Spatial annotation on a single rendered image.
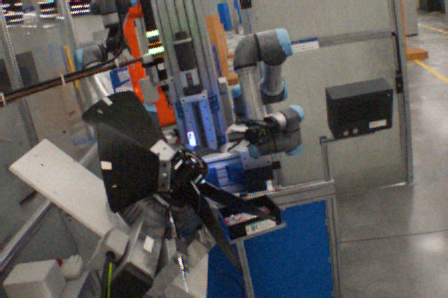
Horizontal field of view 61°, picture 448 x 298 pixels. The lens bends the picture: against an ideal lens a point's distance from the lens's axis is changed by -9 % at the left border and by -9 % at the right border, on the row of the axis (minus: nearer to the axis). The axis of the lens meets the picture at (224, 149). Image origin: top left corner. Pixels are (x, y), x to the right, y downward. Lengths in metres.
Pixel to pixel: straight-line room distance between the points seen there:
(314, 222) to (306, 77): 1.51
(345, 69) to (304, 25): 0.46
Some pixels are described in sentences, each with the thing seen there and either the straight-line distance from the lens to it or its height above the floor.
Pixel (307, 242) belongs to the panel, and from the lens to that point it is 1.94.
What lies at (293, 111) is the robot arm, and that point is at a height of 1.21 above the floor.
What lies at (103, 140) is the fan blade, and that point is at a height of 1.40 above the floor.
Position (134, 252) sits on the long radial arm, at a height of 1.14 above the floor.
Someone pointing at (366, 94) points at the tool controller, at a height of 1.22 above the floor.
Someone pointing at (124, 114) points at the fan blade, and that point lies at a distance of 1.33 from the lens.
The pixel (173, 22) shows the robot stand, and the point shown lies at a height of 1.63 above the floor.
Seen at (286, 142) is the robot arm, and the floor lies 1.09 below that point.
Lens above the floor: 1.63
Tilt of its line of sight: 19 degrees down
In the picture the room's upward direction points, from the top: 12 degrees counter-clockwise
